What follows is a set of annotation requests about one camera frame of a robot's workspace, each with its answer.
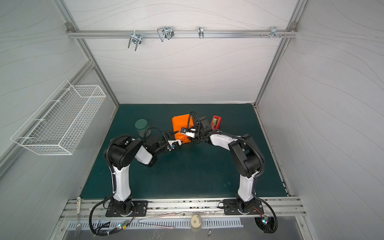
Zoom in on orange wrapping paper sheet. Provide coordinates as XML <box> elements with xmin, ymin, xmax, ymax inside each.
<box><xmin>172</xmin><ymin>114</ymin><xmax>191</xmax><ymax>144</ymax></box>

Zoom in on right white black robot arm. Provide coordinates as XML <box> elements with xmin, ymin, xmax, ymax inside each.
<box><xmin>181</xmin><ymin>118</ymin><xmax>265</xmax><ymax>214</ymax></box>

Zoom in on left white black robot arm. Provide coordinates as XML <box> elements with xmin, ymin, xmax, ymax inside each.
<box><xmin>105</xmin><ymin>135</ymin><xmax>182</xmax><ymax>215</ymax></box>

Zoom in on red tape dispenser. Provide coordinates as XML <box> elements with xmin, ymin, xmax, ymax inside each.
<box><xmin>211</xmin><ymin>116</ymin><xmax>222</xmax><ymax>130</ymax></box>

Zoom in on white slotted vent strip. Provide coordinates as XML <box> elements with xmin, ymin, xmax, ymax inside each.
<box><xmin>66</xmin><ymin>218</ymin><xmax>244</xmax><ymax>231</ymax></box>

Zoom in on white power strip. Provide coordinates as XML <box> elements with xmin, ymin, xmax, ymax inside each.
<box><xmin>76</xmin><ymin>197</ymin><xmax>81</xmax><ymax>215</ymax></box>

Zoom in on middle metal u-bolt clamp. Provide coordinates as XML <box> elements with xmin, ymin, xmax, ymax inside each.
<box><xmin>157</xmin><ymin>26</ymin><xmax>175</xmax><ymax>42</ymax></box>

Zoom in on metal u-bolt clamp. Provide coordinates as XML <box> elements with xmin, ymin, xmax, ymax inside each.
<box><xmin>128</xmin><ymin>32</ymin><xmax>142</xmax><ymax>51</ymax></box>
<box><xmin>157</xmin><ymin>26</ymin><xmax>175</xmax><ymax>42</ymax></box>

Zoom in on left metal u-bolt clamp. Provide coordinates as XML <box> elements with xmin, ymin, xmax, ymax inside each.
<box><xmin>128</xmin><ymin>32</ymin><xmax>142</xmax><ymax>51</ymax></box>

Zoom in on fork hanging at front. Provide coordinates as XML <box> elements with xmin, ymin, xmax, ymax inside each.
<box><xmin>74</xmin><ymin>214</ymin><xmax>82</xmax><ymax>238</ymax></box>

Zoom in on right metal bolt clamp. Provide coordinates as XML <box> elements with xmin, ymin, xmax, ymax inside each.
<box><xmin>260</xmin><ymin>27</ymin><xmax>287</xmax><ymax>39</ymax></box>

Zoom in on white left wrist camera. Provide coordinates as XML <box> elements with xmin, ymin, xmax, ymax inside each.
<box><xmin>168</xmin><ymin>140</ymin><xmax>182</xmax><ymax>151</ymax></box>

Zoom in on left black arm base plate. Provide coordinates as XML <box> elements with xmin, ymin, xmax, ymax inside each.
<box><xmin>105</xmin><ymin>201</ymin><xmax>148</xmax><ymax>218</ymax></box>

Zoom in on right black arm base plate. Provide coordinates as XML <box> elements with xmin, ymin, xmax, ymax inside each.
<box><xmin>219</xmin><ymin>199</ymin><xmax>264</xmax><ymax>216</ymax></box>

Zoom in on small metal bracket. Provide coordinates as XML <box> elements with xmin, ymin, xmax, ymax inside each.
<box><xmin>198</xmin><ymin>27</ymin><xmax>204</xmax><ymax>39</ymax></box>

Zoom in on aluminium crossbar rail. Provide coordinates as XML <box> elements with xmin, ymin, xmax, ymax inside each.
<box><xmin>67</xmin><ymin>29</ymin><xmax>299</xmax><ymax>39</ymax></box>

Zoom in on left black base cable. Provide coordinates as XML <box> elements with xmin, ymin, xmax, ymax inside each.
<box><xmin>88</xmin><ymin>196</ymin><xmax>136</xmax><ymax>237</ymax></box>

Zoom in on black base cable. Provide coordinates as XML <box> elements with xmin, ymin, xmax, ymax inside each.
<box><xmin>88</xmin><ymin>196</ymin><xmax>136</xmax><ymax>237</ymax></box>
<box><xmin>254</xmin><ymin>196</ymin><xmax>279</xmax><ymax>234</ymax></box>

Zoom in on white wire basket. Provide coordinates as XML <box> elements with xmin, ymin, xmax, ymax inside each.
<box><xmin>10</xmin><ymin>80</ymin><xmax>106</xmax><ymax>156</ymax></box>

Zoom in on right black base cable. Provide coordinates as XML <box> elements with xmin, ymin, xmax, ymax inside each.
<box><xmin>254</xmin><ymin>196</ymin><xmax>279</xmax><ymax>234</ymax></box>

